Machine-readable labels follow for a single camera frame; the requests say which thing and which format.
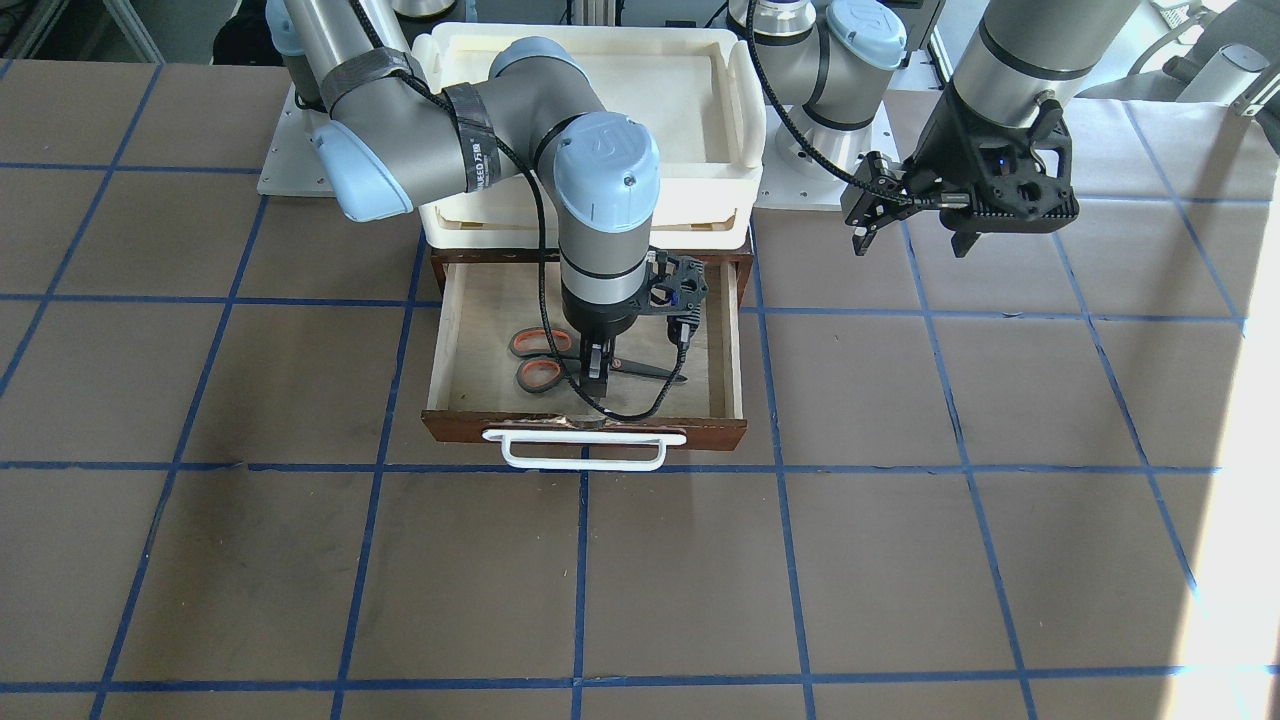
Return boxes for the cream plastic bin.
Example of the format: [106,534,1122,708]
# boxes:
[412,23,765,252]

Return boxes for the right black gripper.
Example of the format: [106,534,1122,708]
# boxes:
[566,255,708,398]

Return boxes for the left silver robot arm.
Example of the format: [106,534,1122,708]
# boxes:
[726,1,1137,258]

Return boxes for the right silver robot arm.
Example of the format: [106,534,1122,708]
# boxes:
[265,1,705,398]

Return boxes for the orange grey scissors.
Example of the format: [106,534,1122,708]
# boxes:
[508,325,689,395]

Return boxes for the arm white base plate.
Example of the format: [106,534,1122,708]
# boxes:
[257,85,335,199]
[755,106,899,211]

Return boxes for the light wooden drawer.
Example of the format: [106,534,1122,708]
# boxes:
[422,263,748,471]

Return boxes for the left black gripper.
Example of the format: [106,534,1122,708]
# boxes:
[845,92,1080,259]

